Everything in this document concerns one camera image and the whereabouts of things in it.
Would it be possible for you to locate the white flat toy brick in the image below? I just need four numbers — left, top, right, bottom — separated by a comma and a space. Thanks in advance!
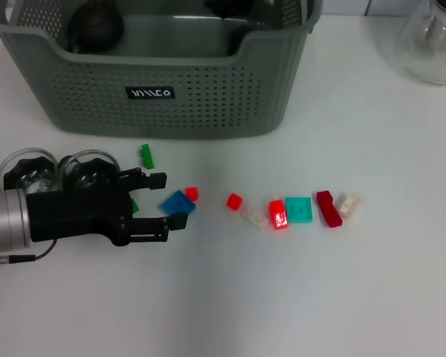
241, 208, 271, 231

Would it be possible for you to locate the clear glass carafe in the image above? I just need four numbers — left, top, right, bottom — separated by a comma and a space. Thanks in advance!
395, 0, 446, 86

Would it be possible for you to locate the blue square toy plate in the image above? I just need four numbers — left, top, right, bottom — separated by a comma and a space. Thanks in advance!
159, 189, 197, 216

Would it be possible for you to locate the bright red toy brick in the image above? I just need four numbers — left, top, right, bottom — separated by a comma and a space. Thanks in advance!
268, 199, 290, 231

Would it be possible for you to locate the black round teapot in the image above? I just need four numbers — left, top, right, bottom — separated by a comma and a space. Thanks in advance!
65, 0, 126, 53

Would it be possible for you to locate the beige white toy brick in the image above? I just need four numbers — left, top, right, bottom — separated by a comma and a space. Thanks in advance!
336, 192, 361, 219

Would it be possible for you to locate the grey-green perforated storage bin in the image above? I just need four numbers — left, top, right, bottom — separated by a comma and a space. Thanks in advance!
0, 0, 323, 141

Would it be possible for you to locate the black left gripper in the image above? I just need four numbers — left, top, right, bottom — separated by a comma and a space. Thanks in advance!
25, 167, 190, 246

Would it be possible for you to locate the dark red long brick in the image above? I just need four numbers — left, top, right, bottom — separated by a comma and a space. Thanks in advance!
315, 190, 343, 228

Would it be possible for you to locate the teal square toy plate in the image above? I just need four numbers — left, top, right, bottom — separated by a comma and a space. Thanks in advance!
285, 196, 315, 225

